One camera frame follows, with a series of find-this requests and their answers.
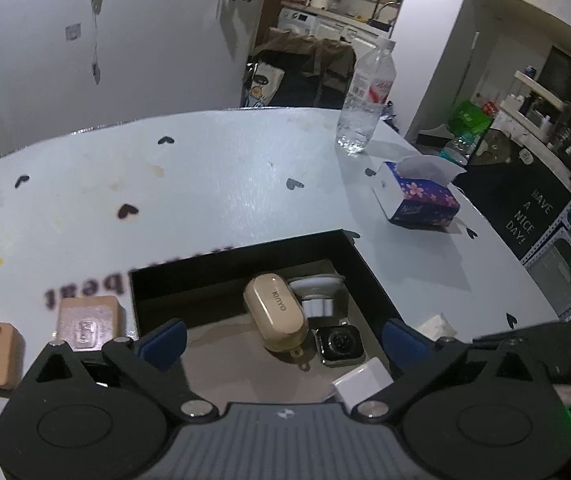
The small plastic bottle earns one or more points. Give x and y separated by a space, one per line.
458 149

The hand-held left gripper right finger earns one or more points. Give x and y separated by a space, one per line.
403 345

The white wall shelf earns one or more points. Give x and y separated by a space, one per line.
535 105

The green packet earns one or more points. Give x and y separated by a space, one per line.
470 116

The chair with brown jacket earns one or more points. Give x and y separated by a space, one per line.
310 60

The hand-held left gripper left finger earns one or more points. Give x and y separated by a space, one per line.
165 342

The grey wall switch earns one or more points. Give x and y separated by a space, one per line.
73 32

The clear plastic water bottle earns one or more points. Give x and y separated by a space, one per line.
360 120

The black smartwatch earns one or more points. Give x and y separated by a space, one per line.
339 342

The kitchen counter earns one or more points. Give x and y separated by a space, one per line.
350 22

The white crumpled paper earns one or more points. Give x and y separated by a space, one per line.
438 327

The beige earbud case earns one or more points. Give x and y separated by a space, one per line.
275 310

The purple flowered tissue box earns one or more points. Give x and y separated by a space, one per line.
415 205

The white cartoon shopping bag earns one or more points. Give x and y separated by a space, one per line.
263 85

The black lettered sign board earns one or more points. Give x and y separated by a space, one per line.
525 210

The white cube charger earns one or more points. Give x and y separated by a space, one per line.
363 380

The white washing machine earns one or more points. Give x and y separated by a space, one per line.
296 19

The black box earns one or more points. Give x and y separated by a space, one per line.
190 280

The wooden block with clear insert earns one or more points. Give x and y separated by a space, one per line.
73 320

